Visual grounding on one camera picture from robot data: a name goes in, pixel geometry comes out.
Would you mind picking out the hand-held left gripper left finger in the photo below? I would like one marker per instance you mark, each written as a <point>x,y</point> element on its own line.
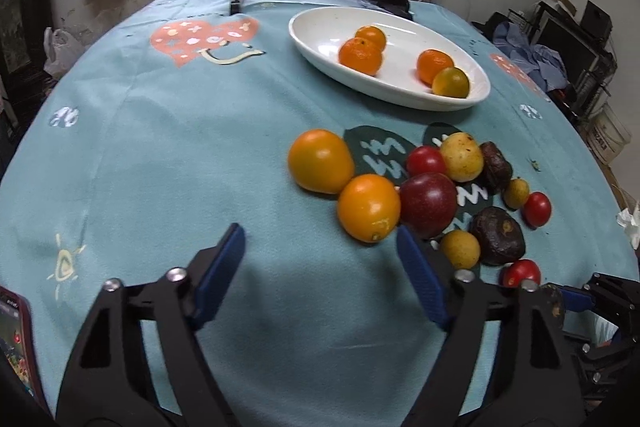
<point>220,278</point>

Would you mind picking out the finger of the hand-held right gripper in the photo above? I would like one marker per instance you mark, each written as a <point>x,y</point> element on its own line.
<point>577,298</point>
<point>602,364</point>

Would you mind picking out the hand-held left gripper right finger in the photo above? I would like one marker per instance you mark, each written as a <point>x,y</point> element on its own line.
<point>425,283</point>

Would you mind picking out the dark brown fruit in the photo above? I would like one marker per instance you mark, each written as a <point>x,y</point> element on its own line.
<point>554,303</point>

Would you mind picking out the large orange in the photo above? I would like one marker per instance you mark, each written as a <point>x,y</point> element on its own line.
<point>369,207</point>
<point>320,161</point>

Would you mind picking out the white oval plate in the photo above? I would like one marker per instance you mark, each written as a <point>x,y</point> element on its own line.
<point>325,38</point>

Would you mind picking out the small yellow fruit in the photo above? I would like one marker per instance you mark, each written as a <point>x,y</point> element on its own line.
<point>516,193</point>
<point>460,249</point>

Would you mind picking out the red cherry tomato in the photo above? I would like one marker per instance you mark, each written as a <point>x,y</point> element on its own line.
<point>521,273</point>
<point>425,161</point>
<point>537,209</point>

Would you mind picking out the smooth purple passion fruit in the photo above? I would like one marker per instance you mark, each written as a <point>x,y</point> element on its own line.
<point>429,204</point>

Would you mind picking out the dark wrinkled passion fruit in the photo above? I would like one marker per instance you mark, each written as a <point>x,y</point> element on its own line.
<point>496,169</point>
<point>497,235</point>

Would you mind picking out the white crumpled tissue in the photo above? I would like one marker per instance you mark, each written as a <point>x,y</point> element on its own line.
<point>630,224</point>

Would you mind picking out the blue printed tablecloth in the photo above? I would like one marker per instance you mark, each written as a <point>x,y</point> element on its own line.
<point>175,157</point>

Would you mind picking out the yellow round passion fruit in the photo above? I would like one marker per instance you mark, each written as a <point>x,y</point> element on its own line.
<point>462,157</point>

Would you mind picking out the white bucket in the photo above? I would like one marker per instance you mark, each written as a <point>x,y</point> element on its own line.
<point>610,132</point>

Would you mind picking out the greenish orange mandarin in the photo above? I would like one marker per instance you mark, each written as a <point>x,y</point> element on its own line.
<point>451,83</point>

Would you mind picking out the red smartphone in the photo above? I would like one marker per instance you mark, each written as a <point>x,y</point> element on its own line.
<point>17,347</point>

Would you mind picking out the small orange mandarin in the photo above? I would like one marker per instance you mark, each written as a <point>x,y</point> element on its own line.
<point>431,64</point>
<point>372,36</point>
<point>360,58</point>

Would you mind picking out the blue cloth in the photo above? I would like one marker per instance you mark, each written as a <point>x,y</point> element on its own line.
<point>540,62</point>

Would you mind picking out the black monitor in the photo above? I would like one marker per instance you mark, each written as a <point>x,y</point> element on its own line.
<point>575,52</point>

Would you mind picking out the white plastic bag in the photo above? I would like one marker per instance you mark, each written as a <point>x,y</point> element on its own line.
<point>62,52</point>

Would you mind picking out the black speaker box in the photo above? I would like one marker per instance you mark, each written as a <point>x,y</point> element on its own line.
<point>597,19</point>

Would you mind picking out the dark cabinet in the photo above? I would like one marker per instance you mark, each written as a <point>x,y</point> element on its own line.
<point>22,37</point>

